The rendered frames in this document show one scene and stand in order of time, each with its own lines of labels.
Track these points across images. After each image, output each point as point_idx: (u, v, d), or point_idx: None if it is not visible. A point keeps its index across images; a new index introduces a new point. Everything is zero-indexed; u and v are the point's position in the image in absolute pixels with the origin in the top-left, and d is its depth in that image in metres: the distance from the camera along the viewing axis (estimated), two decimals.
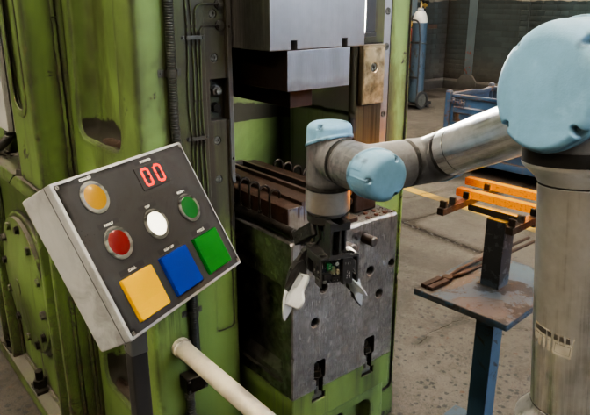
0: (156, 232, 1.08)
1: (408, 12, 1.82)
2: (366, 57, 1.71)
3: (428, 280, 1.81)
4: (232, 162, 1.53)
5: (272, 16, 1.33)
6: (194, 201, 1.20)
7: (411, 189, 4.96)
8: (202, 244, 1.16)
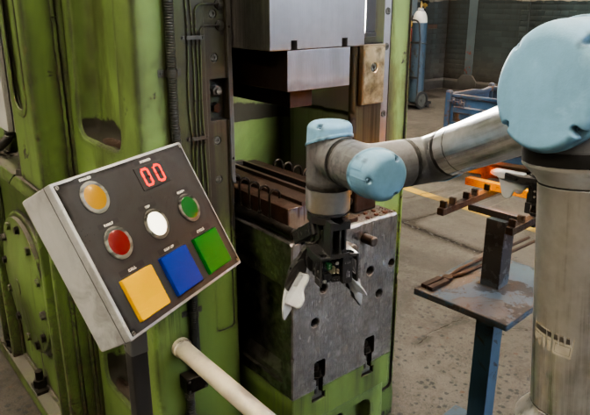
0: (156, 232, 1.08)
1: (408, 12, 1.82)
2: (366, 57, 1.71)
3: (428, 280, 1.81)
4: (232, 162, 1.53)
5: (272, 16, 1.33)
6: (194, 201, 1.20)
7: (411, 189, 4.96)
8: (202, 244, 1.16)
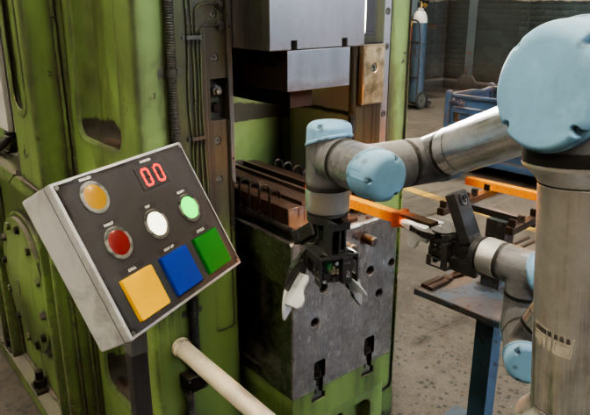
0: (156, 232, 1.08)
1: (408, 12, 1.82)
2: (366, 57, 1.71)
3: (428, 280, 1.81)
4: (232, 162, 1.53)
5: (272, 16, 1.33)
6: (194, 201, 1.20)
7: (411, 189, 4.96)
8: (202, 244, 1.16)
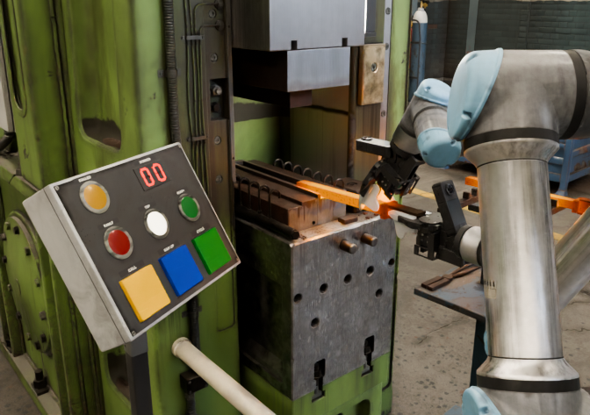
0: (156, 232, 1.08)
1: (408, 12, 1.82)
2: (366, 57, 1.71)
3: (428, 280, 1.81)
4: (232, 162, 1.53)
5: (272, 16, 1.33)
6: (194, 201, 1.20)
7: None
8: (202, 244, 1.16)
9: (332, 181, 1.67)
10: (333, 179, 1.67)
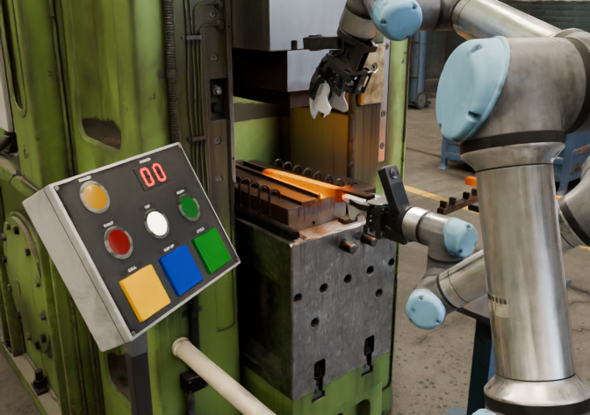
0: (156, 232, 1.08)
1: None
2: None
3: None
4: (232, 162, 1.53)
5: (272, 16, 1.33)
6: (194, 201, 1.20)
7: (411, 189, 4.96)
8: (202, 244, 1.16)
9: (332, 181, 1.67)
10: (333, 179, 1.67)
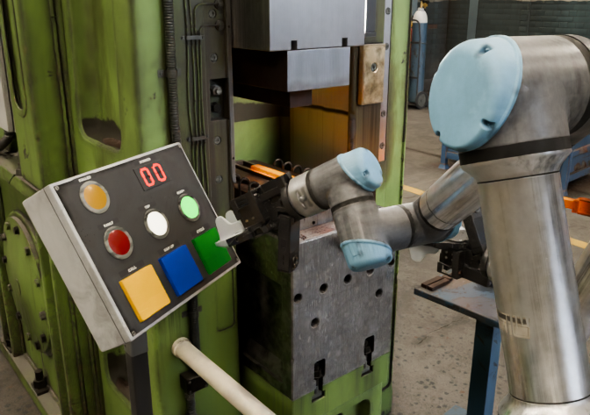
0: (156, 232, 1.08)
1: (408, 12, 1.82)
2: (366, 57, 1.71)
3: (428, 280, 1.81)
4: (232, 162, 1.53)
5: (272, 16, 1.33)
6: (194, 201, 1.20)
7: (411, 189, 4.96)
8: (202, 244, 1.16)
9: None
10: None
